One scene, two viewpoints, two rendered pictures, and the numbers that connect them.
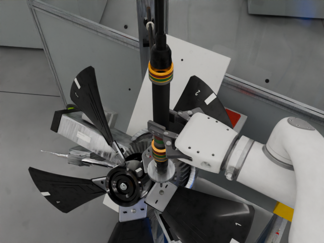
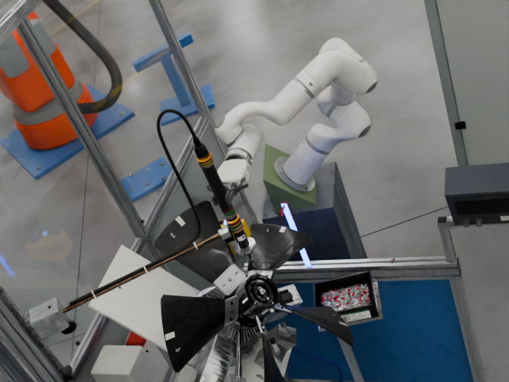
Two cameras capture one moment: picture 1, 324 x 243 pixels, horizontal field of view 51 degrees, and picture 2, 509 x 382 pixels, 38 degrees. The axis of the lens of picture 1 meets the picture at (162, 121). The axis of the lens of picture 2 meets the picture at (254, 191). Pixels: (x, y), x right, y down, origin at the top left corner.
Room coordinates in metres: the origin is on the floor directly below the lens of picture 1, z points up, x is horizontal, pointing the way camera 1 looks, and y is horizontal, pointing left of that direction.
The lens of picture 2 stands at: (0.35, 1.79, 2.80)
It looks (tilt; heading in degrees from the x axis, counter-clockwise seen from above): 36 degrees down; 269
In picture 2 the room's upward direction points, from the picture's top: 23 degrees counter-clockwise
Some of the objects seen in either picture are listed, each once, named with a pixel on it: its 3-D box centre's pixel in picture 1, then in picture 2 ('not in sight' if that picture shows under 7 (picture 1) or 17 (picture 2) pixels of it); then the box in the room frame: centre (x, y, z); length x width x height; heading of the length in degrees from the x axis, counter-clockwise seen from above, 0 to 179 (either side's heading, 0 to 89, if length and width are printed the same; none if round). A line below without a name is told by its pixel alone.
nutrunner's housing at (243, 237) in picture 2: (161, 123); (223, 198); (0.43, 0.00, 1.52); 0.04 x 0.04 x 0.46
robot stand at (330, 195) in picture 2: not in sight; (328, 266); (0.15, -0.68, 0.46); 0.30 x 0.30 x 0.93; 68
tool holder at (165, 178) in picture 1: (160, 157); (237, 237); (0.44, 0.00, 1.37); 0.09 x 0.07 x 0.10; 4
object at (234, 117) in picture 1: (229, 117); (137, 337); (0.95, -0.31, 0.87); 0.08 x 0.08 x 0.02; 57
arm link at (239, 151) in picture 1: (237, 157); (238, 161); (0.34, -0.14, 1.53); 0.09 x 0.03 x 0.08; 149
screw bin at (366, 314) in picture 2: not in sight; (345, 299); (0.18, -0.08, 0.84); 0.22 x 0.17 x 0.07; 165
